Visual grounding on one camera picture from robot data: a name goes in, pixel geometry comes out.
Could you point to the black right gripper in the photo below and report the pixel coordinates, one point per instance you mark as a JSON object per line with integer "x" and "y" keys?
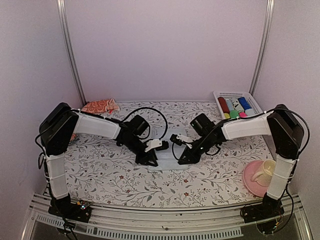
{"x": 193, "y": 158}

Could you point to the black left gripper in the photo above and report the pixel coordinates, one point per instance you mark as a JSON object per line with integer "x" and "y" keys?
{"x": 143, "y": 159}

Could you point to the light blue terry towel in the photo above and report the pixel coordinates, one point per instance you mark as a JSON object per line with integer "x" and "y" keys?
{"x": 165, "y": 158}

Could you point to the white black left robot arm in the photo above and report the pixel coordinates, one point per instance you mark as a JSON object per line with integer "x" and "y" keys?
{"x": 61, "y": 128}

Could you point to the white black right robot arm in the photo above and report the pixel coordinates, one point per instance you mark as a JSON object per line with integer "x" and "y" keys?
{"x": 282, "y": 124}

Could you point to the floral table cover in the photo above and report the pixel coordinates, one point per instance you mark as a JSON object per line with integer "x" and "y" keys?
{"x": 99, "y": 171}

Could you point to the yellow rolled towel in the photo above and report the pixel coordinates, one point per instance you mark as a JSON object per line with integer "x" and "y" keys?
{"x": 226, "y": 115}

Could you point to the green rolled towel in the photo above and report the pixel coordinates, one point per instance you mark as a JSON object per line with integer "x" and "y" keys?
{"x": 234, "y": 114}

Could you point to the dark red rolled towel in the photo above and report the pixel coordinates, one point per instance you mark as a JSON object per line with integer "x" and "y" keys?
{"x": 223, "y": 104}

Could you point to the light blue rolled towel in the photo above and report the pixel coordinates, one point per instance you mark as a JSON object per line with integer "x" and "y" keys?
{"x": 230, "y": 105}

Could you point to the orange patterned towel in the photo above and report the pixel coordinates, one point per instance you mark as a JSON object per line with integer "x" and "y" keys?
{"x": 101, "y": 106}

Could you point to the pink rolled towel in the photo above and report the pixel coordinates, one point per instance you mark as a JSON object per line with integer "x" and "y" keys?
{"x": 243, "y": 114}

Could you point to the pink saucer plate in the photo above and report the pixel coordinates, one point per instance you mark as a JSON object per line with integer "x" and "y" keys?
{"x": 253, "y": 187}

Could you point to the panda print rolled towel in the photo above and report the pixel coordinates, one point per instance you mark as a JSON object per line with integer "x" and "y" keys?
{"x": 237, "y": 105}

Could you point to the white perforated plastic basket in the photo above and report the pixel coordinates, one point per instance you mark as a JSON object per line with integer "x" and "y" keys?
{"x": 255, "y": 110}

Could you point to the dark blue rolled towel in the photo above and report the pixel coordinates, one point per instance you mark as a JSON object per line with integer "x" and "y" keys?
{"x": 243, "y": 102}

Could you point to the cream ceramic mug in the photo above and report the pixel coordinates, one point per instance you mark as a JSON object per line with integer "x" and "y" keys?
{"x": 263, "y": 175}

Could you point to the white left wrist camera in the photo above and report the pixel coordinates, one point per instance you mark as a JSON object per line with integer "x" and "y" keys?
{"x": 156, "y": 144}

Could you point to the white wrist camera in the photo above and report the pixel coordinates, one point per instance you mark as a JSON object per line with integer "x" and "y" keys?
{"x": 181, "y": 138}
{"x": 156, "y": 144}

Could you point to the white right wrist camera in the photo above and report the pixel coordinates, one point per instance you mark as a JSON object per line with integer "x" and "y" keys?
{"x": 181, "y": 138}

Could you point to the aluminium front rail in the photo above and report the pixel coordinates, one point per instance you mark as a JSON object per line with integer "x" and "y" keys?
{"x": 115, "y": 222}

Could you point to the right aluminium frame post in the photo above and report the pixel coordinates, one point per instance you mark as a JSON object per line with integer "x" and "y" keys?
{"x": 267, "y": 24}

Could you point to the aluminium frame post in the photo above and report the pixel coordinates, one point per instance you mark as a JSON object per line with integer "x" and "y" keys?
{"x": 61, "y": 8}
{"x": 267, "y": 24}

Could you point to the left aluminium frame post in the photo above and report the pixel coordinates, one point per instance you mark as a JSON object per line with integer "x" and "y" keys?
{"x": 61, "y": 8}

